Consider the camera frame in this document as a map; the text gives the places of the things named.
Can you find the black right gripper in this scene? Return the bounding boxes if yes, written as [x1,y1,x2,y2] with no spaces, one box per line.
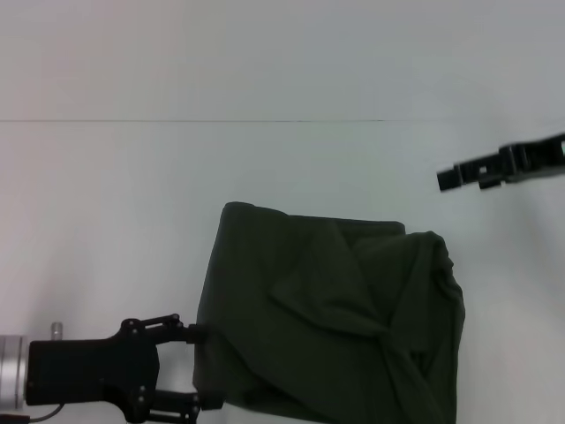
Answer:
[436,131,565,193]

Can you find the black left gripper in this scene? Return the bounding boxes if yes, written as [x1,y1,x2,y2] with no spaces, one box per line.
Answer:
[25,313,224,424]

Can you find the dark green t-shirt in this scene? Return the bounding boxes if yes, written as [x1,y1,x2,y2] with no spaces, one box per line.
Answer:
[192,201,467,424]

